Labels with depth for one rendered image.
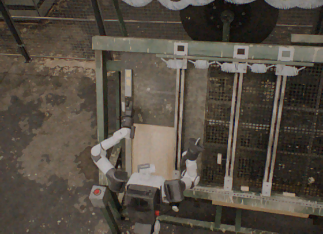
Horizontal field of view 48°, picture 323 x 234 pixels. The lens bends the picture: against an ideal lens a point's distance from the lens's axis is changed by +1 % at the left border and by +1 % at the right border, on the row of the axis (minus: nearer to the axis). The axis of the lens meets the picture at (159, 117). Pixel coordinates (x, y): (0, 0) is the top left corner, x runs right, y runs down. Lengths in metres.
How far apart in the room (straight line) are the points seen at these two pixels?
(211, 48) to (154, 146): 0.96
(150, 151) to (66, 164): 1.74
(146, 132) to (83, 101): 2.30
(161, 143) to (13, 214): 2.12
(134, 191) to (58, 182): 2.05
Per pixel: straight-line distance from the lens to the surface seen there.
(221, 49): 2.68
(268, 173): 3.03
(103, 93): 3.02
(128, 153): 3.12
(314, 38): 3.05
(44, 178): 4.58
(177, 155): 3.02
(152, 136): 3.03
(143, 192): 2.54
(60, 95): 5.39
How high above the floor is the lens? 3.62
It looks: 50 degrees down
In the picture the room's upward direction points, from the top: 8 degrees counter-clockwise
